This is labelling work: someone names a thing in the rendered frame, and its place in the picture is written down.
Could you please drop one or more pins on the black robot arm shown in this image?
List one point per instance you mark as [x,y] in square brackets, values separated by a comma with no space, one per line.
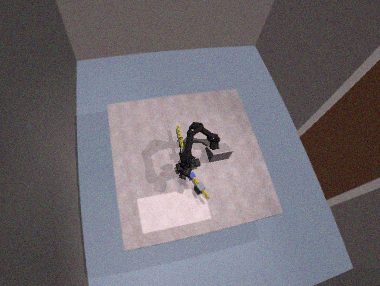
[187,160]

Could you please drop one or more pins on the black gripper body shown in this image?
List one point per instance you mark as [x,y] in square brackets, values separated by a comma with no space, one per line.
[179,167]

